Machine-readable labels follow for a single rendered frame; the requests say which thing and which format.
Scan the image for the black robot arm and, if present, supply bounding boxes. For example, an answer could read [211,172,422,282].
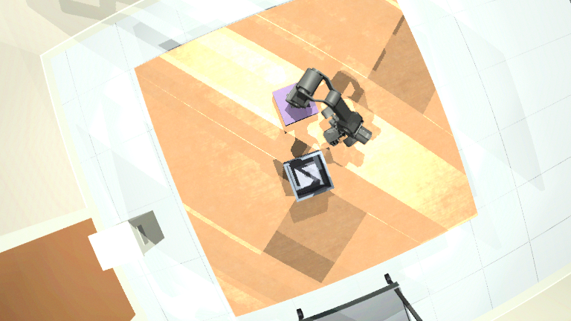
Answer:
[285,68,372,146]

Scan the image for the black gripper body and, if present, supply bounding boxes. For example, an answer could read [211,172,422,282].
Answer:
[321,106,357,147]

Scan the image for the white square plate with hole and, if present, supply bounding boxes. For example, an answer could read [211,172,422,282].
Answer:
[294,160,322,189]

